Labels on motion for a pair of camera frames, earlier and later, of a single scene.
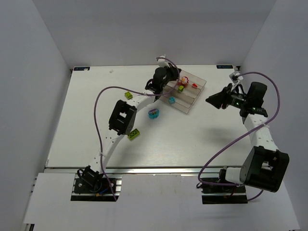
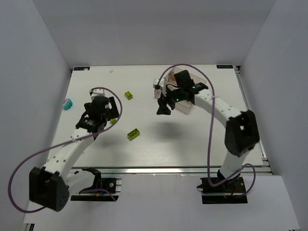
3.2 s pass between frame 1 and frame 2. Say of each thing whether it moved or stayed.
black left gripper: moved
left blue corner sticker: stayed
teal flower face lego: moved
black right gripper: moved
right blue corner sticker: stayed
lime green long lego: stayed
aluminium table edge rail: stayed
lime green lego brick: stayed
